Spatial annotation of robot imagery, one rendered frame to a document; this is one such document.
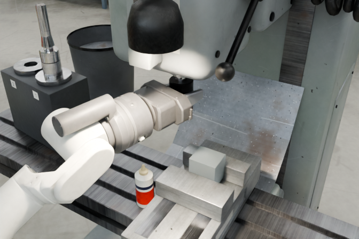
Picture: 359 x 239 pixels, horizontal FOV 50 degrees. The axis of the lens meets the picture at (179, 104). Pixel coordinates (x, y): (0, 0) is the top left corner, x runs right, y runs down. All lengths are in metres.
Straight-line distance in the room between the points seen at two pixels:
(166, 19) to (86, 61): 2.20
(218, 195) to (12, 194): 0.37
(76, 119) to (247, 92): 0.62
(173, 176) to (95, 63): 1.90
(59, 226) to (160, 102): 1.62
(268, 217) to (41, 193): 0.50
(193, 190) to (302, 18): 0.50
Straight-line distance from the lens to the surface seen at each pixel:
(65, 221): 2.25
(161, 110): 0.67
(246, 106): 1.10
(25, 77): 1.08
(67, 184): 0.59
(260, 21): 0.74
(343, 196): 2.48
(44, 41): 1.00
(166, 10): 0.47
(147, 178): 0.84
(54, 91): 0.99
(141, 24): 0.47
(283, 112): 1.07
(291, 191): 1.27
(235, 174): 0.83
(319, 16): 0.99
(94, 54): 2.61
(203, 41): 0.58
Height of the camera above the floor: 1.60
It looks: 31 degrees down
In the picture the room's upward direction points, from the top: straight up
